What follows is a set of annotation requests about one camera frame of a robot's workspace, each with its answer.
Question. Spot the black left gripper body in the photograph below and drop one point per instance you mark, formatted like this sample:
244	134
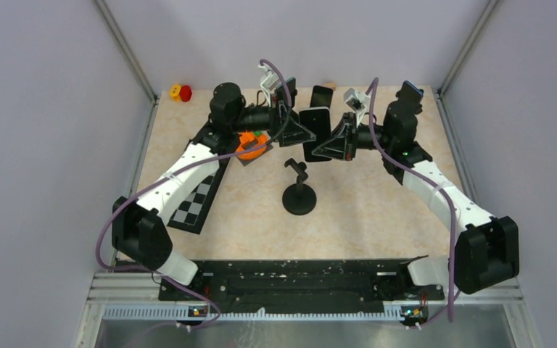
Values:
277	110

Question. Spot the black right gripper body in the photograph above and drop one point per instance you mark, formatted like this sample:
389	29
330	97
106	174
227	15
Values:
357	137

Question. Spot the dark green-edged smartphone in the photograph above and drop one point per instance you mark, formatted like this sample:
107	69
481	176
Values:
291	89

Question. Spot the black smartphone white edge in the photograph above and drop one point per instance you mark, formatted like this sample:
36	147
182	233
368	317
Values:
318	121

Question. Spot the purple smartphone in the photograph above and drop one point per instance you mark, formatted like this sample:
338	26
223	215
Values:
321	97

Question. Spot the black clamp stand back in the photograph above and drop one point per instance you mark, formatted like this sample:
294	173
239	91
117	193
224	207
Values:
416	109

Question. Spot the black clamp stand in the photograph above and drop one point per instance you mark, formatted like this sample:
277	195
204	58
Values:
299	198
416	109

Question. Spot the blue smartphone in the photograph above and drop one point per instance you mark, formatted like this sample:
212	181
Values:
409	93

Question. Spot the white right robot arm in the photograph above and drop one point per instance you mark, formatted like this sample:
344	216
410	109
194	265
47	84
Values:
484	249

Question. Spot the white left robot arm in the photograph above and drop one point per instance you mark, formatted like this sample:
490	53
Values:
139	223

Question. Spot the grey toy brick baseplate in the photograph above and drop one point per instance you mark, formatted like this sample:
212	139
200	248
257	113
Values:
248	159

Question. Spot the small wooden block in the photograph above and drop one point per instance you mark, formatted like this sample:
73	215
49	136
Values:
330	85

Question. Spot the yellow toy block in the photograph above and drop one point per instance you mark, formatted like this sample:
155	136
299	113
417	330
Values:
175	92

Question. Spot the black and silver chessboard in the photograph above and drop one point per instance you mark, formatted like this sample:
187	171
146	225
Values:
191	214

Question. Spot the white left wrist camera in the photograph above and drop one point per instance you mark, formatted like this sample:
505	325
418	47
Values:
268	81

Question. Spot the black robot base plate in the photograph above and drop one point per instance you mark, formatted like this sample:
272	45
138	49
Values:
308	286

